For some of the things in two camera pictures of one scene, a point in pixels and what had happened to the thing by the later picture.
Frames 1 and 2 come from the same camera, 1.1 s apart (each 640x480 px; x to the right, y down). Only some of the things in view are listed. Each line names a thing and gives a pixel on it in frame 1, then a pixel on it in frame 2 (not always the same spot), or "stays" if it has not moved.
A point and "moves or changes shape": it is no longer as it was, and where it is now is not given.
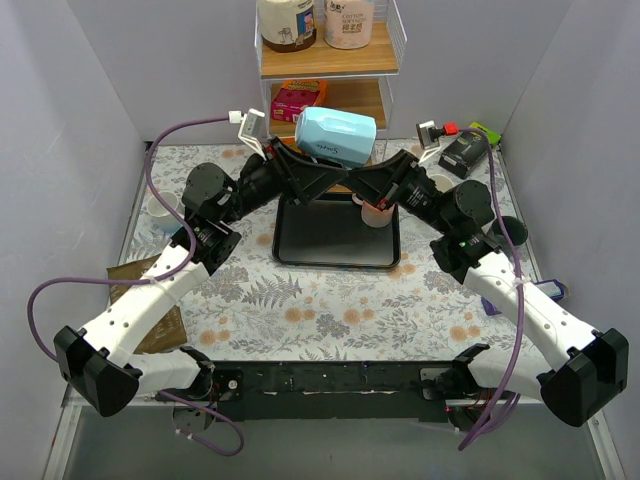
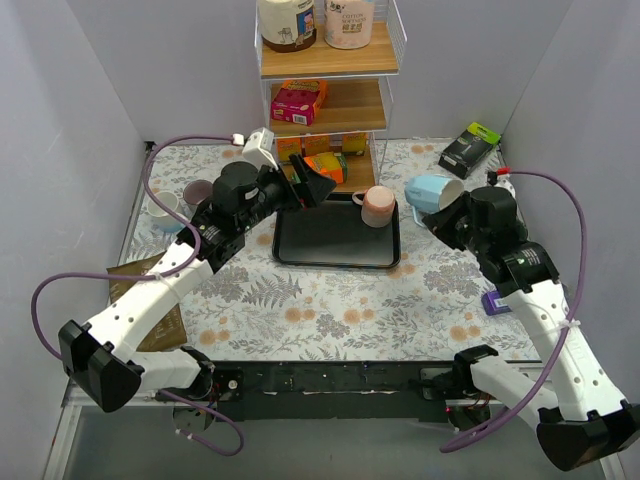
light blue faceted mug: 347,136 moves or changes shape
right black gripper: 400,175 to 451,222
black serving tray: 330,231 stays
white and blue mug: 161,215 stays
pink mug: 372,215 stays
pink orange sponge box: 294,96 stays
